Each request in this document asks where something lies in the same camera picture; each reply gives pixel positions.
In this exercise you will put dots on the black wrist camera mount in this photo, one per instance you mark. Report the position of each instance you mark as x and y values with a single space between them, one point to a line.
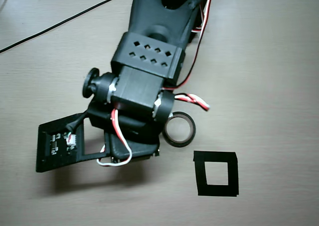
47 161

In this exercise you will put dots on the black tape square outline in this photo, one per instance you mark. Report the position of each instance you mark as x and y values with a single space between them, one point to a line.
199 173

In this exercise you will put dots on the black electrical tape roll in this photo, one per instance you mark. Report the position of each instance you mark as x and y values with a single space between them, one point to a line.
179 144

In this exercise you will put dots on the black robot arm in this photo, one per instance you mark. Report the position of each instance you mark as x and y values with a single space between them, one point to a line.
149 17

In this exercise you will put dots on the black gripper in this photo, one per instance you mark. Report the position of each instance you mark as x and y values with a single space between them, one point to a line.
135 151

